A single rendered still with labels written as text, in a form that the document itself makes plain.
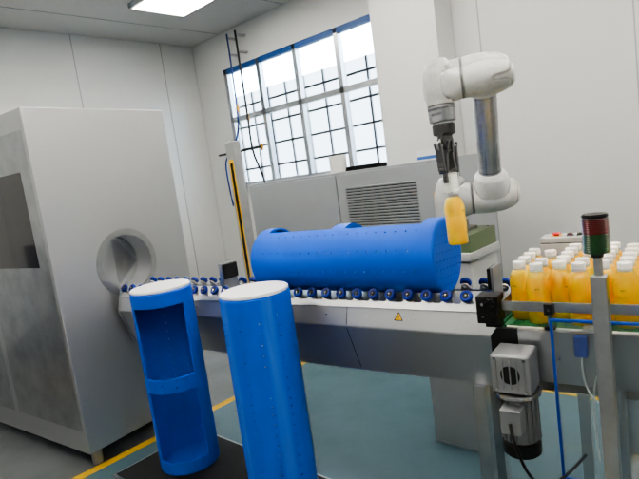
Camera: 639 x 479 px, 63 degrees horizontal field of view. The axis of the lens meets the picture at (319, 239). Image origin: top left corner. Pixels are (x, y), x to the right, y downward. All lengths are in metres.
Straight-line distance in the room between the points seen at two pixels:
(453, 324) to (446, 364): 0.18
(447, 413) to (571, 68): 2.93
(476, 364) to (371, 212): 2.27
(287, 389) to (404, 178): 2.15
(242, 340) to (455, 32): 3.76
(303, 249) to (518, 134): 3.00
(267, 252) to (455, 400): 1.22
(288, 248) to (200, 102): 5.55
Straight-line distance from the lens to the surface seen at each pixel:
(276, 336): 2.04
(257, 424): 2.16
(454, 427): 2.89
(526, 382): 1.67
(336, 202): 4.26
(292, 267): 2.22
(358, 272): 2.04
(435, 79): 1.82
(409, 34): 5.01
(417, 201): 3.81
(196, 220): 7.32
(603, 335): 1.55
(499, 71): 1.82
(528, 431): 1.75
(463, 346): 1.95
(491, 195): 2.58
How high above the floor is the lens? 1.45
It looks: 7 degrees down
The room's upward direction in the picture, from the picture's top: 8 degrees counter-clockwise
